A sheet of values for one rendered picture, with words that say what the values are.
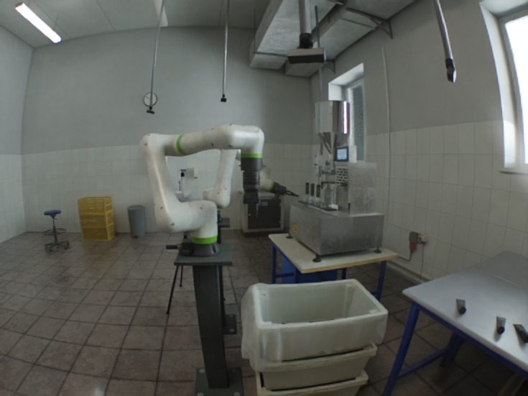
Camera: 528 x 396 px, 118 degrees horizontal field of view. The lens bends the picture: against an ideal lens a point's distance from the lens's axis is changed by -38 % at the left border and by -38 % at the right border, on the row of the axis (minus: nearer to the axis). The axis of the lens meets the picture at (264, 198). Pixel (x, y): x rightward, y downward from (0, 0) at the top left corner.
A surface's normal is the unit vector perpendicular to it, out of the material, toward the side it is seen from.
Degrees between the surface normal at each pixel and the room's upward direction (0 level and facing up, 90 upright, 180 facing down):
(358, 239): 90
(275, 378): 96
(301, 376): 96
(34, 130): 90
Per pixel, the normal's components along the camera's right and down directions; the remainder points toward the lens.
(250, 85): 0.22, 0.12
